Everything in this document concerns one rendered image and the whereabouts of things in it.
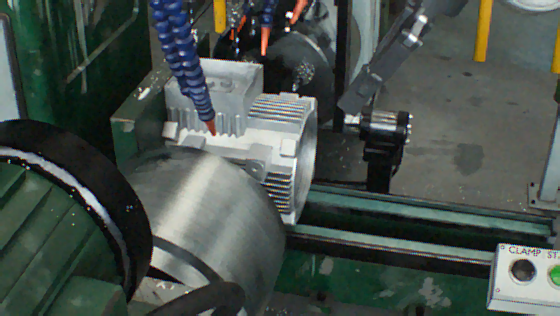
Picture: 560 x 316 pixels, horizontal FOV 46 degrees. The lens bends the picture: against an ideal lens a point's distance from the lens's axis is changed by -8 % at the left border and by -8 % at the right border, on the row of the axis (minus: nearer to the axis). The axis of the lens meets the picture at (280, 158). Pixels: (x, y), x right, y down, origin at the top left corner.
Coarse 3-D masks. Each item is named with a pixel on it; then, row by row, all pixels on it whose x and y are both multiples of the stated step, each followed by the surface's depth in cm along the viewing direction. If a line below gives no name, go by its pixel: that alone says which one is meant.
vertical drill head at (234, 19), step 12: (192, 0) 89; (204, 0) 89; (228, 0) 91; (240, 0) 91; (252, 0) 99; (228, 12) 92; (240, 12) 92; (252, 12) 101; (192, 24) 105; (240, 24) 94; (252, 24) 102; (252, 36) 103
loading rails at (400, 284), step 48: (336, 192) 118; (384, 192) 116; (288, 240) 109; (336, 240) 107; (384, 240) 108; (432, 240) 115; (480, 240) 112; (528, 240) 110; (288, 288) 114; (336, 288) 112; (384, 288) 109; (432, 288) 107; (480, 288) 104
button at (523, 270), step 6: (516, 264) 80; (522, 264) 80; (528, 264) 80; (516, 270) 80; (522, 270) 80; (528, 270) 80; (534, 270) 80; (516, 276) 79; (522, 276) 79; (528, 276) 79
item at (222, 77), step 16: (208, 64) 109; (224, 64) 108; (240, 64) 107; (256, 64) 107; (176, 80) 105; (208, 80) 105; (224, 80) 105; (240, 80) 109; (256, 80) 105; (176, 96) 102; (224, 96) 100; (240, 96) 99; (256, 96) 106; (176, 112) 104; (192, 112) 103; (224, 112) 101; (240, 112) 101; (192, 128) 104; (224, 128) 103; (240, 128) 102
